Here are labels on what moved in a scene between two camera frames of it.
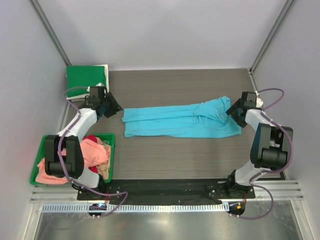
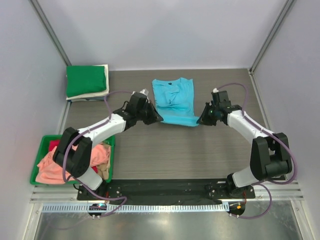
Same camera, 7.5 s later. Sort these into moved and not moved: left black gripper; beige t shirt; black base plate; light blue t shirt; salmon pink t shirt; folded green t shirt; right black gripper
Moved: right black gripper; left black gripper; light blue t shirt
Not moved: folded green t shirt; black base plate; salmon pink t shirt; beige t shirt
